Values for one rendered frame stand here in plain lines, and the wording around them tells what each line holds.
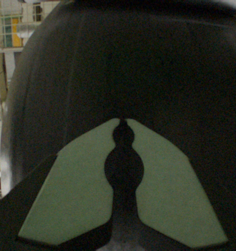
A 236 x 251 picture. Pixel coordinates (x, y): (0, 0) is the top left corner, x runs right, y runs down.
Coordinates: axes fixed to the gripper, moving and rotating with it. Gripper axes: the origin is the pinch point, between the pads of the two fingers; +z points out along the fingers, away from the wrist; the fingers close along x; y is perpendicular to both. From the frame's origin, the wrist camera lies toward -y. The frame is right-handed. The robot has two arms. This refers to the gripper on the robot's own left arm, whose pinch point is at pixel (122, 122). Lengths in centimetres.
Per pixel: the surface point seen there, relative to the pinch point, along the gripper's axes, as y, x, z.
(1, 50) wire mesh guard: 5, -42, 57
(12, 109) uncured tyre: 1.3, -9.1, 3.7
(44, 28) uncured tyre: -4.7, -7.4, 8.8
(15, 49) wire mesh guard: 5, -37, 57
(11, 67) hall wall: 221, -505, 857
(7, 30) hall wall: 48, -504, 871
